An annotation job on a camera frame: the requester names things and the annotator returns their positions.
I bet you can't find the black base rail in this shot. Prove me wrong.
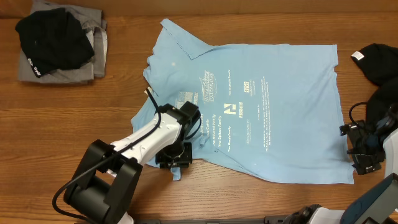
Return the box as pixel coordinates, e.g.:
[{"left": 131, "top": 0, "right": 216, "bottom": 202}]
[{"left": 134, "top": 215, "right": 291, "bottom": 224}]

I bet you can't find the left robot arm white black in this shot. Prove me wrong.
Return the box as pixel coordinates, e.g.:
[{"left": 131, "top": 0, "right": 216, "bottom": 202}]
[{"left": 63, "top": 101, "right": 200, "bottom": 223}]

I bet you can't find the folded grey garment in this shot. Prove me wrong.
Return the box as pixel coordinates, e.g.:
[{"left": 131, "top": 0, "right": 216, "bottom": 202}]
[{"left": 18, "top": 1, "right": 108, "bottom": 84}]

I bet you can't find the light blue t-shirt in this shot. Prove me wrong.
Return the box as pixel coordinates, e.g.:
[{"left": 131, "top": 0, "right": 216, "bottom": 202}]
[{"left": 131, "top": 19, "right": 354, "bottom": 184}]

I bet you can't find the folded black garment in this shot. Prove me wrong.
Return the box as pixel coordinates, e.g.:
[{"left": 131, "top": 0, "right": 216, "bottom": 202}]
[{"left": 16, "top": 8, "right": 95, "bottom": 78}]

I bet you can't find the unfolded black garment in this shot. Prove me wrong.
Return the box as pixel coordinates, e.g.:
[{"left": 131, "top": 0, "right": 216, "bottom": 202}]
[{"left": 351, "top": 43, "right": 397, "bottom": 127}]

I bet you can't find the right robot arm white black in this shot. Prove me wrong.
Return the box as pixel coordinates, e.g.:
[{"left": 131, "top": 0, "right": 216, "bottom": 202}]
[{"left": 282, "top": 118, "right": 397, "bottom": 224}]

